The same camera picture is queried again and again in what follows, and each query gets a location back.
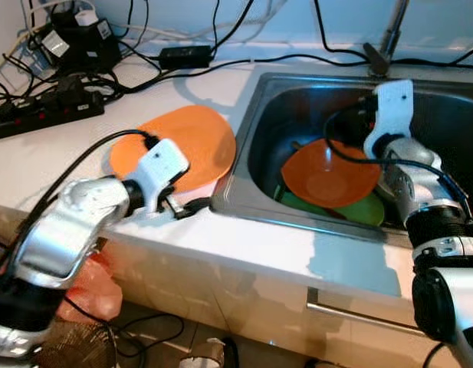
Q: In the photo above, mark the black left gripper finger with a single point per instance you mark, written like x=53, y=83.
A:
x=196, y=207

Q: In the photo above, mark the orange bowl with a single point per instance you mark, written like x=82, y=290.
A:
x=328, y=176

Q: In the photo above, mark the green plate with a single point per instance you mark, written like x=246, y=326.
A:
x=362, y=213

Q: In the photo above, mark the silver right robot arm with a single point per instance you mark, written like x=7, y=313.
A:
x=443, y=230

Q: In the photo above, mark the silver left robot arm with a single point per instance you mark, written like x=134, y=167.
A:
x=60, y=230

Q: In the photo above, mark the white kitchen base cabinet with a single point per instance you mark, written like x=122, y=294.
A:
x=244, y=291

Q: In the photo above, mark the stainless steel sink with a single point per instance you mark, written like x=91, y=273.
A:
x=297, y=107

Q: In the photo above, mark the chrome faucet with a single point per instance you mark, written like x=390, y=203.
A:
x=389, y=34

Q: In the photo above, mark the black power adapter brick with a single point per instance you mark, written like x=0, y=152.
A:
x=185, y=56

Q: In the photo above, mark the black power strip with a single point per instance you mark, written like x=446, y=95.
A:
x=44, y=115

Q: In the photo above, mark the black box with white labels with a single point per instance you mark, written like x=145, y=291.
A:
x=83, y=42

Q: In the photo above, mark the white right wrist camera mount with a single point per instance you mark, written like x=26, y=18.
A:
x=391, y=107

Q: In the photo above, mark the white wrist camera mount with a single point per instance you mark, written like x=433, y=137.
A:
x=391, y=107
x=161, y=169

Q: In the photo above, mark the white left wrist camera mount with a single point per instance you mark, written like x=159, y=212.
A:
x=161, y=169

